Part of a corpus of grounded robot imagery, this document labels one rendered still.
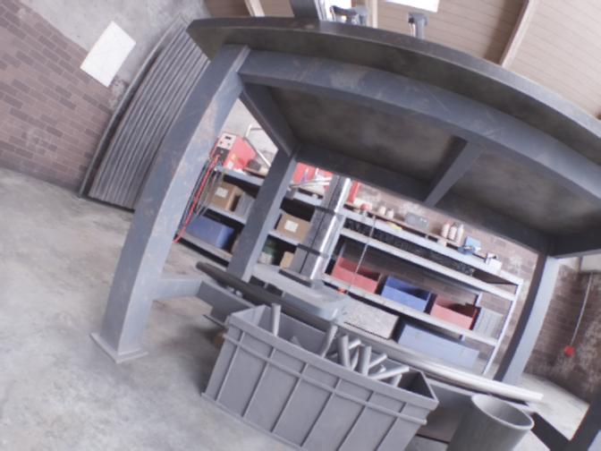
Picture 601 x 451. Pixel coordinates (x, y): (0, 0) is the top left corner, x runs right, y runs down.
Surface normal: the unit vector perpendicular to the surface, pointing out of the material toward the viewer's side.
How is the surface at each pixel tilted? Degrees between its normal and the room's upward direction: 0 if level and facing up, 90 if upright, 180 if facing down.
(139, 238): 90
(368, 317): 90
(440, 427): 90
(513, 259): 90
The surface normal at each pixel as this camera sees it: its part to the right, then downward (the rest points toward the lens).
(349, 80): -0.23, -0.16
